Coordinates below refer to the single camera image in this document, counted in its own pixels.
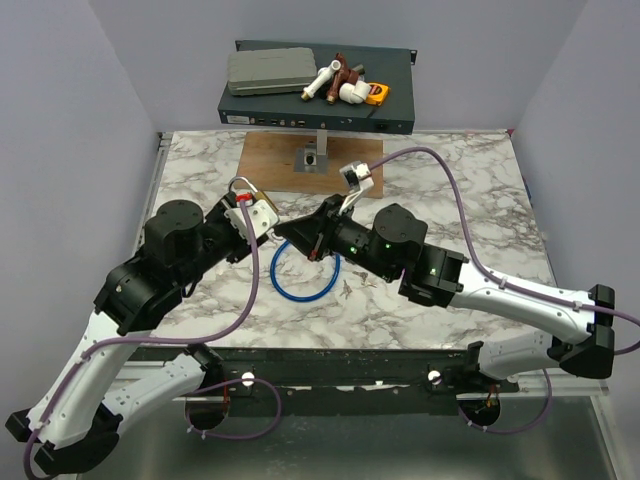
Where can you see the brass padlock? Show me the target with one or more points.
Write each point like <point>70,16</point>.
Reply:
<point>242,186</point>

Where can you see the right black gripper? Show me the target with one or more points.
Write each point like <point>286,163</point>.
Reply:
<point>307,232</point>

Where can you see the brown pipe fitting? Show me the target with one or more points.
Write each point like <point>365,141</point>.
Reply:
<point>344,74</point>

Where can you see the silver key bunch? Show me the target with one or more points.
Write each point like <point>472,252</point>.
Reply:
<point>366,279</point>

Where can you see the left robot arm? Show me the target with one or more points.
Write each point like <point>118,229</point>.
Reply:
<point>80,420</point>

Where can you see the grey plastic case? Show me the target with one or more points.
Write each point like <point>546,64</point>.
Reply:
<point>270,71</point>

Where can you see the blue cable lock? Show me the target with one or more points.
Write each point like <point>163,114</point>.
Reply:
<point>299,283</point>

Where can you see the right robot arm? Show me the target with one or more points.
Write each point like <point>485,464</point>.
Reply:
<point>567,331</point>

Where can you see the white elbow pipe fitting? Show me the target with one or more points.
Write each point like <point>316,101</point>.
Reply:
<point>354,93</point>

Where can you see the yellow tape measure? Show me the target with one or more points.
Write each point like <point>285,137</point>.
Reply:
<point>378,93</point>

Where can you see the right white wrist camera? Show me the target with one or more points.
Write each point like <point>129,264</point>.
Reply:
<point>358,178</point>

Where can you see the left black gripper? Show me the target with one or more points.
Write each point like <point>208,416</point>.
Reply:
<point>242,247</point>

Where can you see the white straight pipe fitting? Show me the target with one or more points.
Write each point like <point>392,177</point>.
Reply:
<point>324,75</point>

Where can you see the black mounting rail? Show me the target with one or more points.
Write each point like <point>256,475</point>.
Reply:
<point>349,382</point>

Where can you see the wooden board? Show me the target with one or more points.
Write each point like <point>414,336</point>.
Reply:
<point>267,160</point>

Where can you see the metal stand post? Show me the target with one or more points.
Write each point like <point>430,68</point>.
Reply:
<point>313,156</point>

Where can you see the dark teal rack device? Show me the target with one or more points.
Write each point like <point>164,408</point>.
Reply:
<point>391,67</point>

